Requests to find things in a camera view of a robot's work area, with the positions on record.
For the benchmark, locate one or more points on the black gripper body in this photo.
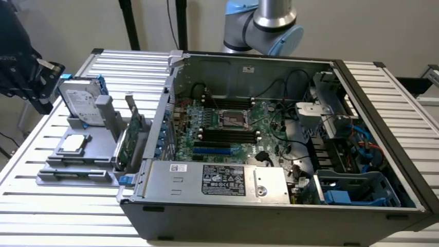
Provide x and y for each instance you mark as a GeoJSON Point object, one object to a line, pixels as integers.
{"type": "Point", "coordinates": [19, 69]}

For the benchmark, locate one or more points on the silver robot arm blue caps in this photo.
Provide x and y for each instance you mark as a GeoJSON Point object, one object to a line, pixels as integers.
{"type": "Point", "coordinates": [274, 18]}

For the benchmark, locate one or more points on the blue expansion slot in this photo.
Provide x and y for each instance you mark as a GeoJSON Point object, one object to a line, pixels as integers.
{"type": "Point", "coordinates": [212, 150]}

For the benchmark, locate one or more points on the black RAM slot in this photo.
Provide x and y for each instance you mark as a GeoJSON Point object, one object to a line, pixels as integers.
{"type": "Point", "coordinates": [229, 107]}
{"type": "Point", "coordinates": [229, 98]}
{"type": "Point", "coordinates": [229, 101]}
{"type": "Point", "coordinates": [229, 137]}
{"type": "Point", "coordinates": [229, 104]}
{"type": "Point", "coordinates": [229, 130]}
{"type": "Point", "coordinates": [229, 140]}
{"type": "Point", "coordinates": [229, 133]}

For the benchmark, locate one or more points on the silver hard disk blue carrier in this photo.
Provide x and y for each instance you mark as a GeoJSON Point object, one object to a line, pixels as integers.
{"type": "Point", "coordinates": [81, 100]}

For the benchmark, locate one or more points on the silver CPU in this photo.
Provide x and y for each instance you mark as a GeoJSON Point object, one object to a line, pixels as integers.
{"type": "Point", "coordinates": [74, 143]}

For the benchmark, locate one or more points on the grey parts rack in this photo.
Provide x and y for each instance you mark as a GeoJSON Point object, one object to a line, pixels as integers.
{"type": "Point", "coordinates": [104, 144]}

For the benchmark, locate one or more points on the green graphics card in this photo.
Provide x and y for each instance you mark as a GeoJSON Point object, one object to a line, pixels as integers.
{"type": "Point", "coordinates": [133, 133]}

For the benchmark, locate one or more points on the black stand pole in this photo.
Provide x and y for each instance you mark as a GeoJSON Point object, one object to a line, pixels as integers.
{"type": "Point", "coordinates": [130, 23]}
{"type": "Point", "coordinates": [182, 23]}

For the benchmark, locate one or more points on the blue case latch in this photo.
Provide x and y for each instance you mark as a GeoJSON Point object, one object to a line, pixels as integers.
{"type": "Point", "coordinates": [126, 179]}

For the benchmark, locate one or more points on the grey power supply unit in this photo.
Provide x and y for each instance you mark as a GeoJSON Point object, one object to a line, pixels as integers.
{"type": "Point", "coordinates": [193, 182]}

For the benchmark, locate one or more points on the CPU socket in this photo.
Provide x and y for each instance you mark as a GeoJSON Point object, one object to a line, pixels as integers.
{"type": "Point", "coordinates": [234, 119]}

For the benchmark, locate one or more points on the green motherboard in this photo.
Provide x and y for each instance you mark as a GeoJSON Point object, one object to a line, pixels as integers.
{"type": "Point", "coordinates": [272, 133]}

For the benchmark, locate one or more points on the open black PC case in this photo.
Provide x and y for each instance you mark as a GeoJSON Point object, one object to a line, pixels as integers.
{"type": "Point", "coordinates": [261, 221]}

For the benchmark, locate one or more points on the grey metal disk bay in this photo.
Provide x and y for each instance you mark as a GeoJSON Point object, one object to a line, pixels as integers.
{"type": "Point", "coordinates": [317, 108]}

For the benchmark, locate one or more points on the blue plastic disk bay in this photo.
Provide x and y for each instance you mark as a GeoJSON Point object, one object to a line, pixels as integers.
{"type": "Point", "coordinates": [364, 180]}

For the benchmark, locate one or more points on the black wrist mount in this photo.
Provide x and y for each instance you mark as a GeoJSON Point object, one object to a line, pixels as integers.
{"type": "Point", "coordinates": [13, 23]}

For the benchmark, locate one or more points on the black bracket beside table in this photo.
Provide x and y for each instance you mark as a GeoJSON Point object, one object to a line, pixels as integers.
{"type": "Point", "coordinates": [413, 85]}

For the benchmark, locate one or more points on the aluminium profile frame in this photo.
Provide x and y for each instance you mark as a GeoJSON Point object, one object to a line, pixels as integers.
{"type": "Point", "coordinates": [430, 74]}

